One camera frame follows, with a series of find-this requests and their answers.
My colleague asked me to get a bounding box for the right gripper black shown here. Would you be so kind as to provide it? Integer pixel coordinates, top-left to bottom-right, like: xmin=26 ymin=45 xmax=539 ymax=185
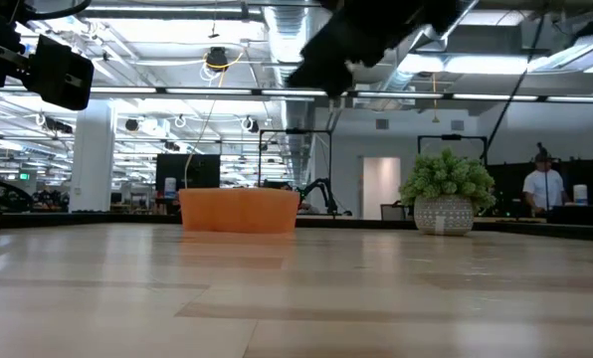
xmin=285 ymin=0 xmax=465 ymax=98

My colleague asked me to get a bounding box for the orange translucent plastic basket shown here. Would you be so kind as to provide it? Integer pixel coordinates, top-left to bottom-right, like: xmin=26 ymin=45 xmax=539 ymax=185
xmin=178 ymin=187 xmax=301 ymax=235

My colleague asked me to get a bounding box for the white building column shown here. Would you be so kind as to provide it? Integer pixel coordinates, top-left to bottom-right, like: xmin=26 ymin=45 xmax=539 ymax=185
xmin=68 ymin=101 xmax=116 ymax=214

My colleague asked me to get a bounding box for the overhead bar with light strips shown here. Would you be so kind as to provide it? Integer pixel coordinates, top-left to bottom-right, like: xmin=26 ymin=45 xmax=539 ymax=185
xmin=0 ymin=84 xmax=593 ymax=104

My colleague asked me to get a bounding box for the white door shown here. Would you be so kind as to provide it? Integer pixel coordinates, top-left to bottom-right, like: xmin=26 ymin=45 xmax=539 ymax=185
xmin=361 ymin=156 xmax=402 ymax=220

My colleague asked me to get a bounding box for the black slanted structure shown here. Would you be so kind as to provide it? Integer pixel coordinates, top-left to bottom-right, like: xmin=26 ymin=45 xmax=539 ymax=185
xmin=0 ymin=173 xmax=35 ymax=213

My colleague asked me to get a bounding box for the bright ceiling light panel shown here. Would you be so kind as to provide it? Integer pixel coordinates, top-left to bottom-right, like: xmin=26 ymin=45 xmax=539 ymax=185
xmin=398 ymin=53 xmax=531 ymax=76

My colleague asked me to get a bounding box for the black chair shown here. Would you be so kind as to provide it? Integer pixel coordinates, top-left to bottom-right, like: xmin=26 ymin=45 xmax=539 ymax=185
xmin=379 ymin=201 xmax=411 ymax=222

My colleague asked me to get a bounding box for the green leafy plant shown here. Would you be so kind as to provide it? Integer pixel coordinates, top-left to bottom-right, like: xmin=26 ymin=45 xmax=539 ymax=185
xmin=399 ymin=147 xmax=497 ymax=213

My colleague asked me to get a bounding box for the black monitor screen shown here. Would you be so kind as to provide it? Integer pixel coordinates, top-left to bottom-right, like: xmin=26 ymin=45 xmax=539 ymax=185
xmin=155 ymin=153 xmax=222 ymax=193

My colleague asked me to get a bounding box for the patterned grey plant pot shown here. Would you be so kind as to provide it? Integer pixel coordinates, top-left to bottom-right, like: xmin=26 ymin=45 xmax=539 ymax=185
xmin=413 ymin=193 xmax=476 ymax=237

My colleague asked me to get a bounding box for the black partition panel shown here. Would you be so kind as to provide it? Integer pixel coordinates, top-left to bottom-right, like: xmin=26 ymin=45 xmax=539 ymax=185
xmin=485 ymin=157 xmax=593 ymax=218

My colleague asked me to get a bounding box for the black equipment box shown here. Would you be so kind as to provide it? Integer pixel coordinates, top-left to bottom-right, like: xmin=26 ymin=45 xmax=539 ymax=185
xmin=547 ymin=204 xmax=593 ymax=228

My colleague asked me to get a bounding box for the silver ribbed air duct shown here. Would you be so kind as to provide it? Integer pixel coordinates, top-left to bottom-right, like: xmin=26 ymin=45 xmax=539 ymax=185
xmin=264 ymin=4 xmax=322 ymax=185

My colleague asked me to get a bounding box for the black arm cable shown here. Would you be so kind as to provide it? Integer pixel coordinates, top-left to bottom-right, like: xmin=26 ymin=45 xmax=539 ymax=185
xmin=25 ymin=0 xmax=94 ymax=22

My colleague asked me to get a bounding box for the black rig frame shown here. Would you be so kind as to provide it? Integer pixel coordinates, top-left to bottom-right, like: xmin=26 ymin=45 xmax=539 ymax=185
xmin=417 ymin=133 xmax=489 ymax=168
xmin=258 ymin=128 xmax=333 ymax=216

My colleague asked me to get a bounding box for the black ceiling device yellow cable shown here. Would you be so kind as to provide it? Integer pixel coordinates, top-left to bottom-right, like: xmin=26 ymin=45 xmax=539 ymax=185
xmin=204 ymin=46 xmax=231 ymax=74

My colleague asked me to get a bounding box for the black table edge frame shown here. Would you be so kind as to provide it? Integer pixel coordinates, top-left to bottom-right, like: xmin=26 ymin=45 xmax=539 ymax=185
xmin=0 ymin=211 xmax=593 ymax=245

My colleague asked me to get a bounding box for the pale hanging cable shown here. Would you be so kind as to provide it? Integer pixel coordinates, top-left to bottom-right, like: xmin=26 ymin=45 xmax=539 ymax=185
xmin=183 ymin=69 xmax=228 ymax=190

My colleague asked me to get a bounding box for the thin black hanging cable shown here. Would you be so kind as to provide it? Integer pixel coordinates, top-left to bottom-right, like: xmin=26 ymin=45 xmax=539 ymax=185
xmin=479 ymin=9 xmax=549 ymax=163

